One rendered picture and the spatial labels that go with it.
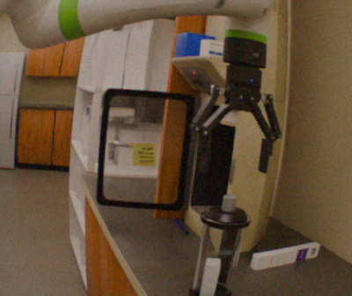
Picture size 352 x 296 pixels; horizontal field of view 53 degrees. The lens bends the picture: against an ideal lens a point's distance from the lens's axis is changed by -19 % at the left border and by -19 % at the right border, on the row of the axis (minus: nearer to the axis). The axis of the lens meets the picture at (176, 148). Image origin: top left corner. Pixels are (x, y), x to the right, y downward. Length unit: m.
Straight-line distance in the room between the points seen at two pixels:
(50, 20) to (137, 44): 1.64
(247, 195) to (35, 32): 0.78
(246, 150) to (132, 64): 1.32
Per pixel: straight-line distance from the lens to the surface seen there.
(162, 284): 1.02
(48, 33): 0.79
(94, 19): 0.75
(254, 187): 1.23
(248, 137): 1.18
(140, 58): 2.37
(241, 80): 0.81
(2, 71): 5.95
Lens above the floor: 1.42
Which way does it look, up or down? 8 degrees down
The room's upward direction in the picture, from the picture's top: 6 degrees clockwise
